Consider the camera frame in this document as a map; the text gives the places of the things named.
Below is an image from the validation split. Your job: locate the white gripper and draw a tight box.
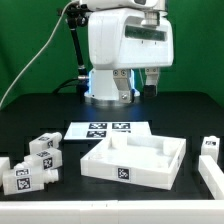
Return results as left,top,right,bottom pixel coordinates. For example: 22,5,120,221
88,8,174,100

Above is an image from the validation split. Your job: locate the white front fence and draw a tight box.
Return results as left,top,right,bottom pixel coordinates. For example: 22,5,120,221
0,200,224,224

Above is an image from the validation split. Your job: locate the black cable at base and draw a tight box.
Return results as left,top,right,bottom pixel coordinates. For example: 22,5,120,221
51,77,88,95

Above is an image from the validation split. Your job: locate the white block far left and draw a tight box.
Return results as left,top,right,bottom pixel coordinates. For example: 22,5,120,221
0,157,10,187

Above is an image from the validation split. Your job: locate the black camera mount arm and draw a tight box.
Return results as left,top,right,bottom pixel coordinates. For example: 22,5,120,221
56,3,89,94

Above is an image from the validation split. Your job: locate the white marker plate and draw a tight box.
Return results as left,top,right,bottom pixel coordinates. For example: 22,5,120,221
64,121,151,140

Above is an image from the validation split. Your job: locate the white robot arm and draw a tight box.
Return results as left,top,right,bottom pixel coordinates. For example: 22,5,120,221
78,0,174,106

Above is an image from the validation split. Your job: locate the white cable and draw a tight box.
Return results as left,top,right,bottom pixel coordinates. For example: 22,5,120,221
0,0,80,109

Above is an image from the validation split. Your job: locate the white square tabletop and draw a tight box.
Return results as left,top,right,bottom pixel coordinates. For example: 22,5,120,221
80,132,186,190

